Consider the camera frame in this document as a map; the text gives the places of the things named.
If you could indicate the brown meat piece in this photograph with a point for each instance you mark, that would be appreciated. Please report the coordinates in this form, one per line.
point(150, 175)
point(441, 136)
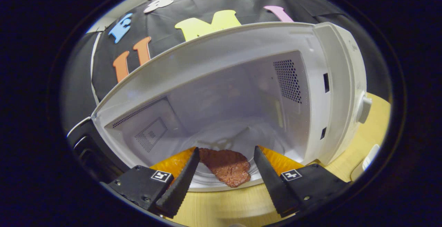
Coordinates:
point(228, 168)

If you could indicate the white microwave oven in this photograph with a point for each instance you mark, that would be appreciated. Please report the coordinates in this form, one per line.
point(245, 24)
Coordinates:
point(224, 82)

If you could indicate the white rectangular tray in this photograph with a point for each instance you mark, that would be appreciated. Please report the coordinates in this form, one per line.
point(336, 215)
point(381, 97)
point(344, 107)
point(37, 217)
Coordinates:
point(366, 163)

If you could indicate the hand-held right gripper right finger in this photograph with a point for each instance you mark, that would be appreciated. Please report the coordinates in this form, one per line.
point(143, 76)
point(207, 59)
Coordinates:
point(272, 185)

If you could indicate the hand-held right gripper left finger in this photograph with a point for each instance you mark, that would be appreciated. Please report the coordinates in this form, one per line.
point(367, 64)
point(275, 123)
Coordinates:
point(181, 185)

